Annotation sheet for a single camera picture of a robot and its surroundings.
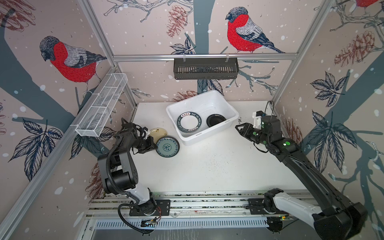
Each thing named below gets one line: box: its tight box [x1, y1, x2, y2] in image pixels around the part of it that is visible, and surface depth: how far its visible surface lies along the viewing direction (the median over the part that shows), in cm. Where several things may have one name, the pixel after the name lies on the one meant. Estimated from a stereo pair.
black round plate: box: [206, 113, 227, 128], surface depth 110 cm
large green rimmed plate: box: [176, 111, 202, 133], surface depth 109 cm
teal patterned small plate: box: [155, 136, 180, 158], surface depth 93 cm
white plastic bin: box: [166, 90, 240, 147], surface depth 108 cm
